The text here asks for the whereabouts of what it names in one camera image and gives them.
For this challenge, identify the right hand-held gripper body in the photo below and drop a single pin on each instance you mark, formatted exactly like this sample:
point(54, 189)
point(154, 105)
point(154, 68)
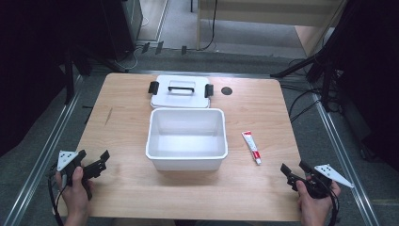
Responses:
point(326, 177)

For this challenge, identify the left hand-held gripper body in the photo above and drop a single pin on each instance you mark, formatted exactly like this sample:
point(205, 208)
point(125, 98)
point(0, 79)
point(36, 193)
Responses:
point(66, 159)

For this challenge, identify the person's right hand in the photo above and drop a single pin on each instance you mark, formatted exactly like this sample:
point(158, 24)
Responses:
point(313, 207)

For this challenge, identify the person's left hand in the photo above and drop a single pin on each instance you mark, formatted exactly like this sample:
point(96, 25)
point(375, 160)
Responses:
point(75, 196)

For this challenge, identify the white and red tube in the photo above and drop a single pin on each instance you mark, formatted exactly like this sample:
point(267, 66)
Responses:
point(252, 147)

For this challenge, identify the black metal stand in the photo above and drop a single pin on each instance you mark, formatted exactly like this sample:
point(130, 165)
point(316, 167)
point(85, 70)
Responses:
point(69, 78)

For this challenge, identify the white plastic storage box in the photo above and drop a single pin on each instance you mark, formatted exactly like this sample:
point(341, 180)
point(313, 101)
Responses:
point(186, 141)

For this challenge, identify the dark curtain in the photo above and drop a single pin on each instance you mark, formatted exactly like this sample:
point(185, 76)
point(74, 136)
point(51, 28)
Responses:
point(28, 62)
point(373, 78)

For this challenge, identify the black tripod stand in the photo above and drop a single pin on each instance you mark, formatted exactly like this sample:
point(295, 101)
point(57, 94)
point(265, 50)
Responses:
point(316, 62)

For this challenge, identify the dark round table grommet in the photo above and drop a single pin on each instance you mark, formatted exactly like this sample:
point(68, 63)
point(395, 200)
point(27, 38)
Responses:
point(226, 91)

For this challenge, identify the black cabinet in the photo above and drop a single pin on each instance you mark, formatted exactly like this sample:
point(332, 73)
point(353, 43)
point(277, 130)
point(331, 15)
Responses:
point(120, 28)

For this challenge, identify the light wooden furniture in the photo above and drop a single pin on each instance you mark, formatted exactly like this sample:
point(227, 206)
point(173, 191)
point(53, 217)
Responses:
point(269, 12)

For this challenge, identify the metal floor rail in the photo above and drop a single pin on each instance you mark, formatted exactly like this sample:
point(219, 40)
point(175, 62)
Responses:
point(40, 157)
point(342, 157)

